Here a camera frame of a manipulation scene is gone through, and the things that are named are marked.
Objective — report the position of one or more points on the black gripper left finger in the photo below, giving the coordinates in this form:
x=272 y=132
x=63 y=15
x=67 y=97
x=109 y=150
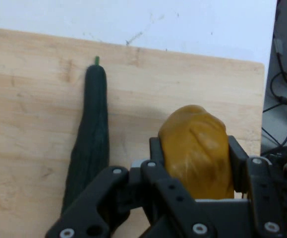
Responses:
x=88 y=205

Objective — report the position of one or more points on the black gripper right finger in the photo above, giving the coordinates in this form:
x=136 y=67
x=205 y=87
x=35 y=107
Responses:
x=262 y=188

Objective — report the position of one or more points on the yellow bell pepper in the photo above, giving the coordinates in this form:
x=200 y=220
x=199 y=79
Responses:
x=195 y=153

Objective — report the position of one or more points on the long dark green cucumber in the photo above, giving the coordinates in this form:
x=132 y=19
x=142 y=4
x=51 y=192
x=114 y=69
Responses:
x=95 y=124

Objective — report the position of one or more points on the wooden cutting board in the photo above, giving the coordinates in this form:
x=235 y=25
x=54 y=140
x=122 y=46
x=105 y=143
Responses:
x=34 y=111

